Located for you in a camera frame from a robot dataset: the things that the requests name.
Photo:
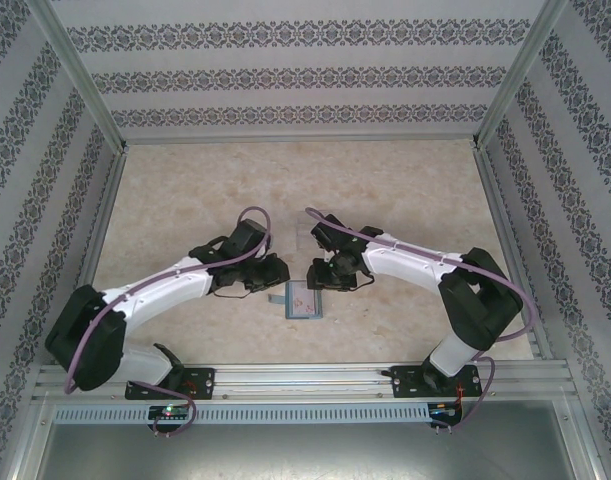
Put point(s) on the white VIP blossom card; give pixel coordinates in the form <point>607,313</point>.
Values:
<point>302,300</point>

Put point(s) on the teal leather card holder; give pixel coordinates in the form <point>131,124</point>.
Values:
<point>290,316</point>

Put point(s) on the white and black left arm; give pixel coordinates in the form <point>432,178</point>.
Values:
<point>160,297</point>

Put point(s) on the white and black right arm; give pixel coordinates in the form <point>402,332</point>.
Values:
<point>410,265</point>

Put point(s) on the clear acrylic card stand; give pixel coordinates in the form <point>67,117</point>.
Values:
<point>302,235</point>

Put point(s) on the small circuit board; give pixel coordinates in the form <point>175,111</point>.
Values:
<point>167,412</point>
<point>445,410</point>

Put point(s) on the grey metal panel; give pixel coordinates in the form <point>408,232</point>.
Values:
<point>305,455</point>

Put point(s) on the aluminium mounting rail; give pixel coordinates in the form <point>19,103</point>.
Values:
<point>305,382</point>

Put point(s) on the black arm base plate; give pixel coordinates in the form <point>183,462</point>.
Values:
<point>405,382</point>
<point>200,382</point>

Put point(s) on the aluminium rear frame bar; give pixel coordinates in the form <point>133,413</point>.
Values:
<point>300,138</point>

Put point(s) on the aluminium table side rail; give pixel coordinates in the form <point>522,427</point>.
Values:
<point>502,225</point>
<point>95,250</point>

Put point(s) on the aluminium frame post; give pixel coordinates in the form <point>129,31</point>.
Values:
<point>83,75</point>
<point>517,75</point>

